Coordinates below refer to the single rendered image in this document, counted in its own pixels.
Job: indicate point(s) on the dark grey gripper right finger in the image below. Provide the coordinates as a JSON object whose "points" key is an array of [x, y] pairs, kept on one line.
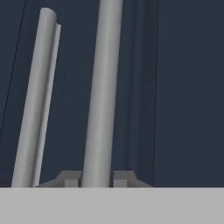
{"points": [[122, 178]]}

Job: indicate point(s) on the dark navy cabinet door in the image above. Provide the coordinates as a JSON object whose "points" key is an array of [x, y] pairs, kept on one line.
{"points": [[186, 87], [14, 43]]}

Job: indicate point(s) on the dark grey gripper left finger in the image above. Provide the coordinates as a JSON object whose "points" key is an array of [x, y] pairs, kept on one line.
{"points": [[70, 178]]}

